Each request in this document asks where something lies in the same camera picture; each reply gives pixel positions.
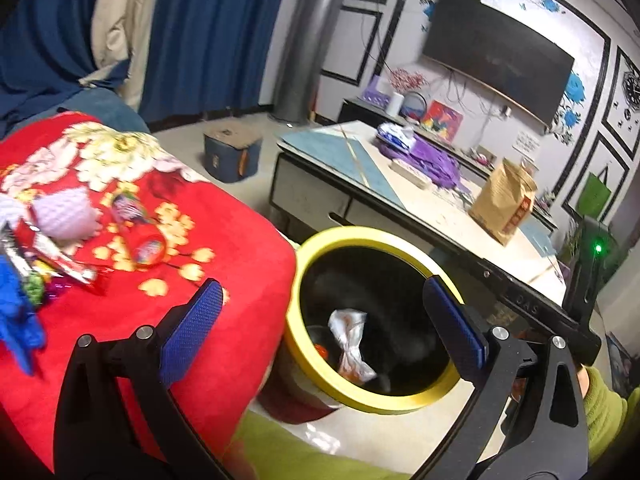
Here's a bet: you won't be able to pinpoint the red candy tube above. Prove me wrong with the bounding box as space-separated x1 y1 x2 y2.
111 191 166 266

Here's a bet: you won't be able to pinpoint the white snack bag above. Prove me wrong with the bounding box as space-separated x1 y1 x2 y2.
329 309 378 386

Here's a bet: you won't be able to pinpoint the white foam net sleeve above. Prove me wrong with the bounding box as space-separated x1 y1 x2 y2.
30 186 101 242

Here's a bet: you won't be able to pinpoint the purple candy wrapper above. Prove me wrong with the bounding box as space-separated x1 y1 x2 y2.
22 271 70 309

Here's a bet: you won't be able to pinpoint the orange purple snack wrapper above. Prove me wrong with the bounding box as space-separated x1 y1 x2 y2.
32 231 99 286

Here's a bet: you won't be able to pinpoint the green sleeve forearm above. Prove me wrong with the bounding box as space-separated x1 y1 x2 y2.
577 366 639 466

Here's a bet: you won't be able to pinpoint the yellow rimmed black trash bin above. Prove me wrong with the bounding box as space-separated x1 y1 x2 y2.
257 226 462 425

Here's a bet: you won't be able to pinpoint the green shopping bag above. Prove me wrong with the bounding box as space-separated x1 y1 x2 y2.
575 165 612 219

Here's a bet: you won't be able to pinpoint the brown paper bag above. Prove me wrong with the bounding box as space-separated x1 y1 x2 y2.
469 159 538 246

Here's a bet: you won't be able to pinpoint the green trouser leg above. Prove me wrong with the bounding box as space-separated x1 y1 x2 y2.
221 411 410 480

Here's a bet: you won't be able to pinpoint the purple backpack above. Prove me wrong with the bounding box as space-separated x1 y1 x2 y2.
374 139 460 190

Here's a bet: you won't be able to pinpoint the red floral blanket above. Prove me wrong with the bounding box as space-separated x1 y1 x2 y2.
1 112 295 465

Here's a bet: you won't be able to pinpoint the colourful portrait painting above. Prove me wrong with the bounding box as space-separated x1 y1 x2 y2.
421 101 463 143

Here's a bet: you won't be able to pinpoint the tissue pack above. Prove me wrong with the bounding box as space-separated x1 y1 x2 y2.
376 122 416 152

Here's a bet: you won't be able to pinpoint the round glass ornament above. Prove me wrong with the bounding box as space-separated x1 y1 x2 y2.
399 91 428 122

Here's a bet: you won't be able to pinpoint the marble top coffee table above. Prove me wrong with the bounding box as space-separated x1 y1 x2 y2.
269 122 566 304

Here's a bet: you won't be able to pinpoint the white vase red flowers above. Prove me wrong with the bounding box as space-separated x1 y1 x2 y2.
385 68 426 117

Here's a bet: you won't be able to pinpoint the black curved television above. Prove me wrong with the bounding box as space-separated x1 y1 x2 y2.
422 0 574 127

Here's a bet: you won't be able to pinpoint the purple gift box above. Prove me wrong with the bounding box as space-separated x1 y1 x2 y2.
360 75 393 108

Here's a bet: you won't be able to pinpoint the black tv cabinet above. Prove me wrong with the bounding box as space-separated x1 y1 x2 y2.
336 96 559 233

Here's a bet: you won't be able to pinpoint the blue storage stool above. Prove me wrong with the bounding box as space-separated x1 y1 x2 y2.
203 118 262 183

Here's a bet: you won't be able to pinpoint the left blue curtain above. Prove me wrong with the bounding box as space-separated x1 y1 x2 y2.
0 0 132 137

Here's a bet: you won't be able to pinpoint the blue curtain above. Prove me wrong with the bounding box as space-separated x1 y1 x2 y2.
0 0 132 137
139 0 282 122

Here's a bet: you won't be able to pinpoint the right blue curtain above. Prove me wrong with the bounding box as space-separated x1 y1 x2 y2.
139 0 282 122

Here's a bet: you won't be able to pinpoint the silver tower air conditioner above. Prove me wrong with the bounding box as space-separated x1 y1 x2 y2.
272 0 344 125

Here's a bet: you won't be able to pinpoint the beige inner curtain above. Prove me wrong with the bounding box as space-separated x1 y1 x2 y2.
79 0 157 110

